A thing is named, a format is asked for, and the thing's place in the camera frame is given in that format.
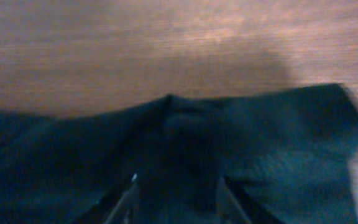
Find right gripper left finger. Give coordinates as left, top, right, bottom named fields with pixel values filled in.
left=73, top=173, right=140, bottom=224

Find dark green shorts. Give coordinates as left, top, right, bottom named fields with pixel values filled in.
left=0, top=83, right=358, bottom=223

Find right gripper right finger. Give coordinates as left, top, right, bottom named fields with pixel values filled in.
left=216, top=176, right=284, bottom=224

